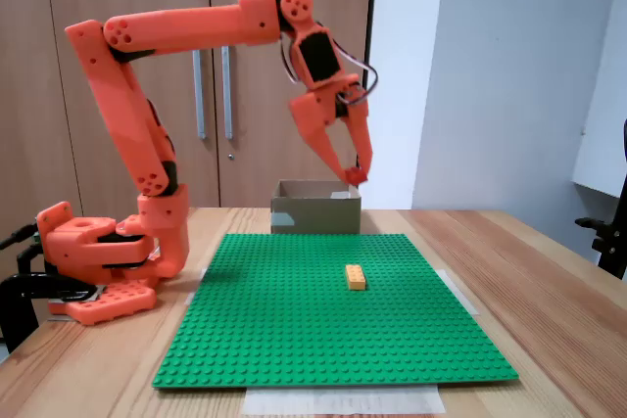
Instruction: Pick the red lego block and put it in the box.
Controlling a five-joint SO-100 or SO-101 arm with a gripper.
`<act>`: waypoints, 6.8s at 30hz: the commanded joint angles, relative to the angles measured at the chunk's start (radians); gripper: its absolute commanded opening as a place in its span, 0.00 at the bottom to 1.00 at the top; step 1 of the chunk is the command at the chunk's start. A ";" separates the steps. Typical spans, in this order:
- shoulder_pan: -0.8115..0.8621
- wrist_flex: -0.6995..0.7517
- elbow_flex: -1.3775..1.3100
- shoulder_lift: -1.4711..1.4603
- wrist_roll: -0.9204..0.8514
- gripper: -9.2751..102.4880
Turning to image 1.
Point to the red lego block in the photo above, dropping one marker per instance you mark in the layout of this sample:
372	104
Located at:
355	176

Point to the brown cardboard box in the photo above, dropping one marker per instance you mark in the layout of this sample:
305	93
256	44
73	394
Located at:
313	217

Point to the yellow lego block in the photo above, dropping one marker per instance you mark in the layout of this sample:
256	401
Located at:
356	278

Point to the green lego baseplate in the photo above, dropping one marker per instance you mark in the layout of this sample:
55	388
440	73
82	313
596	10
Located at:
294	330

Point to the long masking tape strip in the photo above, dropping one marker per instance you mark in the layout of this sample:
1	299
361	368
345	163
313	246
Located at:
343	401

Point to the black chair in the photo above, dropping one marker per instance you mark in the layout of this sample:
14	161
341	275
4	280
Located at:
610	246

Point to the brown wooden cabinet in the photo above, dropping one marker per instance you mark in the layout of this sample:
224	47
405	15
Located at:
29	95

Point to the black table clamp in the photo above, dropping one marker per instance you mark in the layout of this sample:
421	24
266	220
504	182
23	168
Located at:
29	283

